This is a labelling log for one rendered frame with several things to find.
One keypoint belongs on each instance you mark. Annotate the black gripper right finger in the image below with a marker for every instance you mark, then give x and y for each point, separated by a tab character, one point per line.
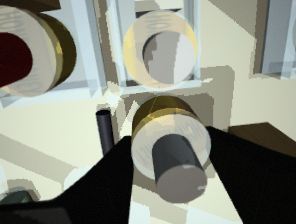
261	182

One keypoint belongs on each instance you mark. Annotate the dark grey cylinder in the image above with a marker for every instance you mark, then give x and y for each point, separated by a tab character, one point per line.
104	125

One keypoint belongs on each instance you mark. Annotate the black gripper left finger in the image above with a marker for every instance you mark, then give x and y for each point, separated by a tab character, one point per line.
101	196

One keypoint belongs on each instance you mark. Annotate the brown cardboard box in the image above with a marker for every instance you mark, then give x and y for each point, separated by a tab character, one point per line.
265	135

